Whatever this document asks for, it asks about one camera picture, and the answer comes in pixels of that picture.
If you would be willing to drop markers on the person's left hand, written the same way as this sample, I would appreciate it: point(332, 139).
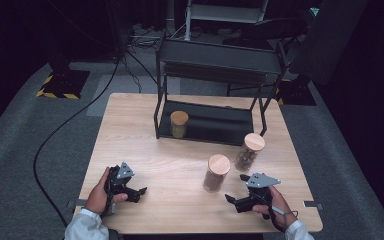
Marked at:
point(96, 200)

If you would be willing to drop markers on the tall glass jar wooden lid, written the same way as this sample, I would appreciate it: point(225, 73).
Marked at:
point(251, 146)

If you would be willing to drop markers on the white metal stand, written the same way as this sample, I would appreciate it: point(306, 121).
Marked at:
point(225, 13)

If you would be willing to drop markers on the black base with hazard stripes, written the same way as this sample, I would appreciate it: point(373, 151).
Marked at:
point(66, 83)
point(296, 93)

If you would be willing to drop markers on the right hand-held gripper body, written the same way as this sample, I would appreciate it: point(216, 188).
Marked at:
point(261, 191)

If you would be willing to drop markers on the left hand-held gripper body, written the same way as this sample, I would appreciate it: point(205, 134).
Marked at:
point(118, 185)

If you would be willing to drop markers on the black two-tier metal shelf rack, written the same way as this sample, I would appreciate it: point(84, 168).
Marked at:
point(220, 123)

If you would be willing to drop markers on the grey metal table bracket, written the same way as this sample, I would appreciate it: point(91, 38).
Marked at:
point(312, 205)
point(78, 202)

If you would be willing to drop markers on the short glass jar wooden lid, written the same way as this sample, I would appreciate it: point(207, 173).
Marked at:
point(179, 123)

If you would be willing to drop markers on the medium glass jar wooden lid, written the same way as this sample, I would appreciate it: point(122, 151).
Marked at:
point(217, 170)

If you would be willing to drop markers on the large dark panel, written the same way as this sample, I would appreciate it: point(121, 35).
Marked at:
point(326, 36)

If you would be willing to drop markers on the person's right hand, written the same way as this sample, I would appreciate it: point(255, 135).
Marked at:
point(280, 213)

